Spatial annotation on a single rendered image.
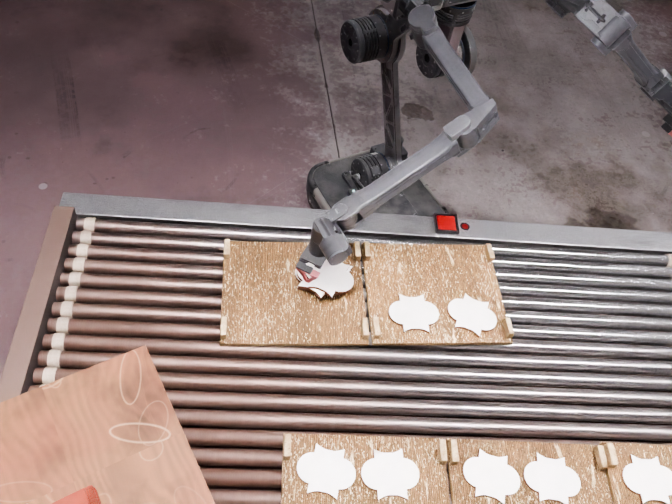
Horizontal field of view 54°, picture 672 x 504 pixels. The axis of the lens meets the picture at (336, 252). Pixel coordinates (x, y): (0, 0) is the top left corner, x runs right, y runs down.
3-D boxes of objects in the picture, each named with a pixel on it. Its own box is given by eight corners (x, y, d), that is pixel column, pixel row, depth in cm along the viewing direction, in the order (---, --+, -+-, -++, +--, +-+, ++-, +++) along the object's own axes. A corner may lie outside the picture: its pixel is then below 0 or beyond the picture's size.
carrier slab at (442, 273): (360, 246, 206) (361, 242, 205) (486, 247, 212) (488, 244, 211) (372, 346, 186) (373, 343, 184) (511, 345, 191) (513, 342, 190)
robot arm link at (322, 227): (328, 212, 176) (309, 218, 174) (340, 231, 173) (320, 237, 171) (325, 228, 182) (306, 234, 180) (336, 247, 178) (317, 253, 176)
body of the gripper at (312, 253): (336, 245, 187) (339, 229, 181) (320, 270, 181) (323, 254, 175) (315, 235, 188) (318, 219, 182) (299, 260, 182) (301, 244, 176)
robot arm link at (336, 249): (353, 214, 181) (343, 200, 173) (373, 245, 175) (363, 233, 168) (316, 238, 182) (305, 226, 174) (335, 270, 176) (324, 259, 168)
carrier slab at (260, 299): (224, 243, 200) (224, 240, 199) (357, 246, 206) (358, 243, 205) (219, 346, 180) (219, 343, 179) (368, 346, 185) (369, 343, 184)
